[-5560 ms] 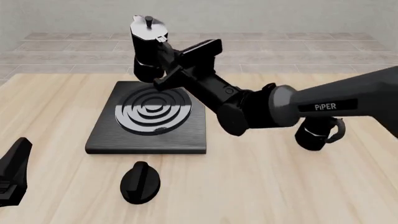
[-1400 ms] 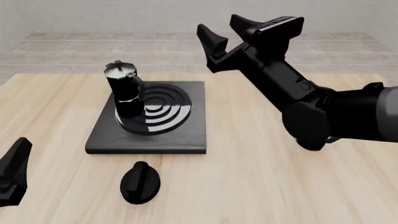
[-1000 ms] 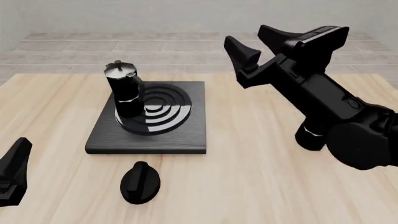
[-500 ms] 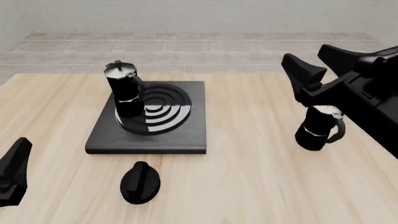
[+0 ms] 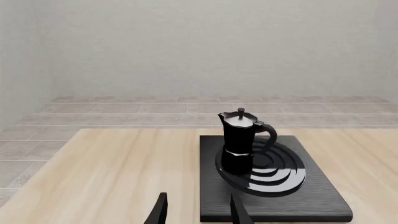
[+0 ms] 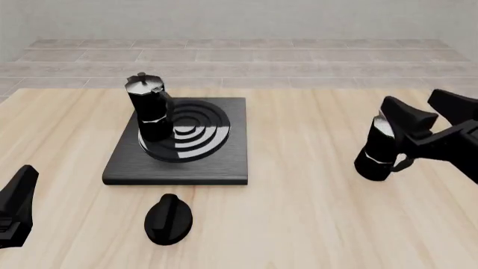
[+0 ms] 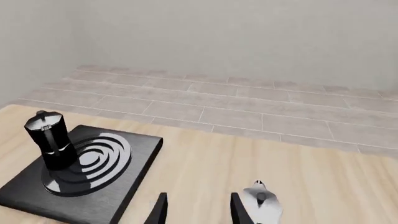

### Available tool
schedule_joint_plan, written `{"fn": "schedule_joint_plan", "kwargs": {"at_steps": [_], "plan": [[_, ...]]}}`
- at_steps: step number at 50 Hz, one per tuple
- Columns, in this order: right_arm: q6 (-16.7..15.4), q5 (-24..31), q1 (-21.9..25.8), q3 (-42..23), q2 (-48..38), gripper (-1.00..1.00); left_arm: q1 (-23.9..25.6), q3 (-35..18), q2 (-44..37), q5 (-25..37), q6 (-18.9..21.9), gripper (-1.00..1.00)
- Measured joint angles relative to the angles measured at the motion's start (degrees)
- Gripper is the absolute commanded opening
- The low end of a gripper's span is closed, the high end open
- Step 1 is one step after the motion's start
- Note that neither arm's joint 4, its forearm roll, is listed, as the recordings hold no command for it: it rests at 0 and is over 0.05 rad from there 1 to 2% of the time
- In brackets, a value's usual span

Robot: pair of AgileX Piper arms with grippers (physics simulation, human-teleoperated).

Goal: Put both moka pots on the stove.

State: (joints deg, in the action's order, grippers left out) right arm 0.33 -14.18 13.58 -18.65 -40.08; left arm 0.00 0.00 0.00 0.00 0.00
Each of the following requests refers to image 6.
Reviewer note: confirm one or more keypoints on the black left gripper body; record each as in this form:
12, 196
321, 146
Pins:
15, 235

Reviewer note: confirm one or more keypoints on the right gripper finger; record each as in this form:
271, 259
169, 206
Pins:
405, 115
453, 106

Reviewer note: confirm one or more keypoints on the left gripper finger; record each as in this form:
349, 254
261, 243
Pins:
23, 187

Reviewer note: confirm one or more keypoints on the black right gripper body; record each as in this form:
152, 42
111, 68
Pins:
435, 145

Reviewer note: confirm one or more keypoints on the black moka pot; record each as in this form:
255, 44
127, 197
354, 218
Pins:
373, 151
149, 112

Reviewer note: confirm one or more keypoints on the round black stove knob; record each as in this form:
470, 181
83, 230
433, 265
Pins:
168, 221

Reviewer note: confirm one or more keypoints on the flat black stove plate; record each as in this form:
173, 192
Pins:
220, 157

